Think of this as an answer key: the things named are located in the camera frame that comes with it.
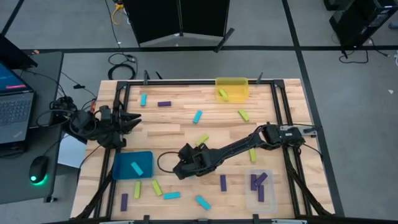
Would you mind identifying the yellow translucent plastic bin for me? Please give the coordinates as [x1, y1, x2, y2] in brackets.
[215, 77, 250, 103]

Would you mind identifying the black folding partition screen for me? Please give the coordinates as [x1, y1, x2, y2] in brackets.
[123, 0, 236, 53]

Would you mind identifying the black cable bundle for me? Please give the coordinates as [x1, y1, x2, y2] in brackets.
[35, 95, 97, 131]

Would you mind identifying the coiled black floor cable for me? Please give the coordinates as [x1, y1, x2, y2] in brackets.
[107, 52, 138, 81]

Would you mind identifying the black mouse green light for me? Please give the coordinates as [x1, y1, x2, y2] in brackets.
[29, 155, 50, 184]

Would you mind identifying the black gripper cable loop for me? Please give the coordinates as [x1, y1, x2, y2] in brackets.
[157, 151, 183, 174]

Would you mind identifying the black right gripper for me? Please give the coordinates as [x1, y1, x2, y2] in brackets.
[172, 142, 220, 181]

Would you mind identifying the black flat device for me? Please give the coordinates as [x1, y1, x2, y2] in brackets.
[0, 33, 39, 70]

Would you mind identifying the blue plastic bin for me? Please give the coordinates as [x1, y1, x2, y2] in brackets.
[112, 151, 155, 180]

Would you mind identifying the black computer tower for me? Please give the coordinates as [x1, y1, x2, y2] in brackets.
[328, 0, 398, 47]

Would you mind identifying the clear plastic bin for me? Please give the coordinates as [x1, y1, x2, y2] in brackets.
[244, 169, 277, 215]

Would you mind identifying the yellow cable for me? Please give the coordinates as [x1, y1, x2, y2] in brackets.
[111, 2, 126, 26]

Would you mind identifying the grey laptop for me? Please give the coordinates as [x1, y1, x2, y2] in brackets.
[0, 60, 35, 146]

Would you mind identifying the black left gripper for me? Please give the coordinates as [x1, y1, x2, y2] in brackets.
[111, 105, 142, 136]

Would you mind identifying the dark grey side table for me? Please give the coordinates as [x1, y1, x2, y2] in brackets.
[0, 51, 65, 205]

